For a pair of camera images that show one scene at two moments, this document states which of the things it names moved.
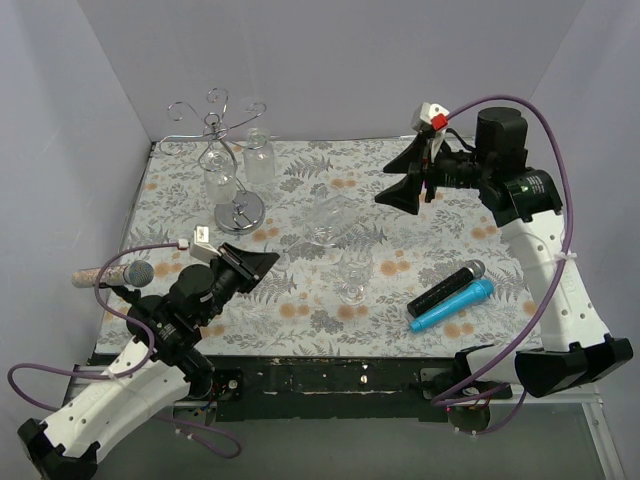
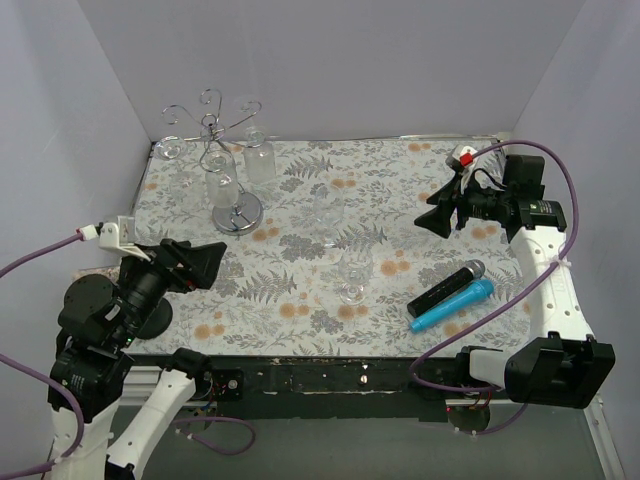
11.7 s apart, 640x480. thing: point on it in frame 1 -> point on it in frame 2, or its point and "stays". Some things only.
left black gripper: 239,268 -> 170,265
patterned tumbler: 259,157 stays
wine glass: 355,266 stays
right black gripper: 426,170 -> 460,203
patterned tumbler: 220,176 stays
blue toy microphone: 481,291 stays
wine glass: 328,220 -> 173,151
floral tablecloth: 354,276 stays
